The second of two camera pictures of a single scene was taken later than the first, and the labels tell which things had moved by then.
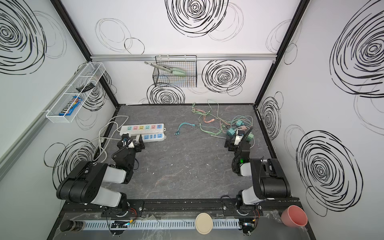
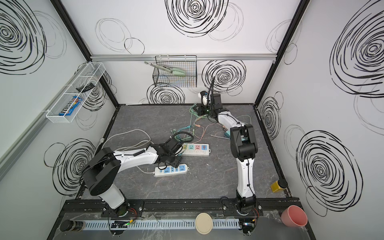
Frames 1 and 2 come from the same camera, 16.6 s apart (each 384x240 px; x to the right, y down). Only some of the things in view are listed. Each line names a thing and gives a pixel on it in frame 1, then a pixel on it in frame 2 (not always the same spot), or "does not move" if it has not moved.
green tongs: (175, 71) does not move
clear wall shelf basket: (65, 109) does not move
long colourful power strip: (142, 129) → (195, 149)
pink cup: (294, 216) does not move
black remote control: (86, 87) does not move
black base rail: (156, 208) does not move
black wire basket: (163, 78) does not move
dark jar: (72, 225) does not move
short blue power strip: (151, 137) → (171, 170)
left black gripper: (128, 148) → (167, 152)
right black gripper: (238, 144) → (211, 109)
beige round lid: (204, 223) does not move
